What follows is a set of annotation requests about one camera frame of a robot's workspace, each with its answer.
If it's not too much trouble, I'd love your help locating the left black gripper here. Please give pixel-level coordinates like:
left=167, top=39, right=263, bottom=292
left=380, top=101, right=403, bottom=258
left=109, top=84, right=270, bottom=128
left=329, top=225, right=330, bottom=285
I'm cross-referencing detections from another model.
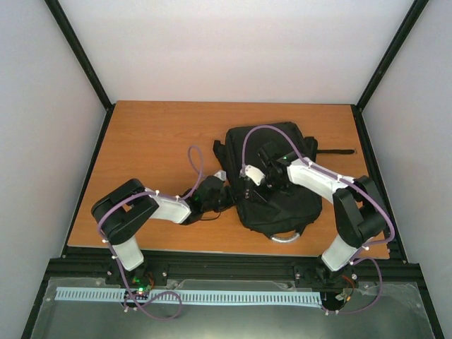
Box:
left=203, top=184, right=242, bottom=213

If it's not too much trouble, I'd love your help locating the black student bag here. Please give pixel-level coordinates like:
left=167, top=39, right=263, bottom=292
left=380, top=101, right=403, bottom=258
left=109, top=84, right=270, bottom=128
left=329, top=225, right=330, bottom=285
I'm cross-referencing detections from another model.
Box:
left=213, top=121, right=356, bottom=245

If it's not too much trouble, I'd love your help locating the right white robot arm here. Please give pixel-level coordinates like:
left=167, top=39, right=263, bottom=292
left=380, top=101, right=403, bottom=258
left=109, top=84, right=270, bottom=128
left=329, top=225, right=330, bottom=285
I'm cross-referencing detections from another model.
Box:
left=240, top=150, right=395, bottom=283

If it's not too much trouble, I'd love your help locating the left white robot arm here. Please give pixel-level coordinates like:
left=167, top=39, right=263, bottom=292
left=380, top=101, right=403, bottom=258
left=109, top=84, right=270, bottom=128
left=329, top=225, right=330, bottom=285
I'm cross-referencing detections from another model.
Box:
left=91, top=170, right=234, bottom=285

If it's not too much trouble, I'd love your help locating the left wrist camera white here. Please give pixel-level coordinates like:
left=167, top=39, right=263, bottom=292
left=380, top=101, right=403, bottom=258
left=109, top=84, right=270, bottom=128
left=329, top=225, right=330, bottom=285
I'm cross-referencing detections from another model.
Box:
left=213, top=170, right=227, bottom=182

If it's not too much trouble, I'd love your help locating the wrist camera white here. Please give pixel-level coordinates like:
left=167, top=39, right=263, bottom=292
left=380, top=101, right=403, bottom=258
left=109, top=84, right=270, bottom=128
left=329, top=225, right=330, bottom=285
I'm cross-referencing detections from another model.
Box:
left=213, top=170, right=227, bottom=182
left=240, top=165, right=266, bottom=186

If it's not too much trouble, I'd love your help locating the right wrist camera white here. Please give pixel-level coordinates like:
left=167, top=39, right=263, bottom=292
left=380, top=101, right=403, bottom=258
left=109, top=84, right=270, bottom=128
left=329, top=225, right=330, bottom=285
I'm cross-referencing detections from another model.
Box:
left=240, top=165, right=266, bottom=186

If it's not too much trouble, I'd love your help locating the black aluminium rail base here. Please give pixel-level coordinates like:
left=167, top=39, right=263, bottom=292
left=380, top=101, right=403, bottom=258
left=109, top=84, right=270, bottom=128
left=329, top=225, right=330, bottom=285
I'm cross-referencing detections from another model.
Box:
left=44, top=247, right=427, bottom=292

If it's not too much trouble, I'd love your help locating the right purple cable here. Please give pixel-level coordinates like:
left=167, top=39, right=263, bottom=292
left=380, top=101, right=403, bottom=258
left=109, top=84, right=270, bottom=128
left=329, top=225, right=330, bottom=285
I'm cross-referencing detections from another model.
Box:
left=242, top=124, right=396, bottom=316

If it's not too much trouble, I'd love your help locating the light blue cable duct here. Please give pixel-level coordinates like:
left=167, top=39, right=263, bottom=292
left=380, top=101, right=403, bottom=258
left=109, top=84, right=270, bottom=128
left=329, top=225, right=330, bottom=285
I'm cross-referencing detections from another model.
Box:
left=54, top=287, right=322, bottom=307

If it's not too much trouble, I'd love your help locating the right black frame post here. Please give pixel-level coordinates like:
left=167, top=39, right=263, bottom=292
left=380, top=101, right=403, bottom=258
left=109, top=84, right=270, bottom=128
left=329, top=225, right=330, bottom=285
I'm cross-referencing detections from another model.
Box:
left=355, top=0, right=430, bottom=110

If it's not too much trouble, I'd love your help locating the black frame post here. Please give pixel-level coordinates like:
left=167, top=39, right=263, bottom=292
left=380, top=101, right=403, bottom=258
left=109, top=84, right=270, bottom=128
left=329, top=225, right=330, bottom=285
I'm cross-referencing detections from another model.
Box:
left=44, top=0, right=116, bottom=117
left=355, top=0, right=430, bottom=110

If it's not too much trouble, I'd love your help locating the left black frame post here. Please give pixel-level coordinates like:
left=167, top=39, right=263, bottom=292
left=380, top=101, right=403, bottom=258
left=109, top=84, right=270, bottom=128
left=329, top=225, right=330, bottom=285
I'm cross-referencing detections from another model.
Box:
left=44, top=0, right=116, bottom=117

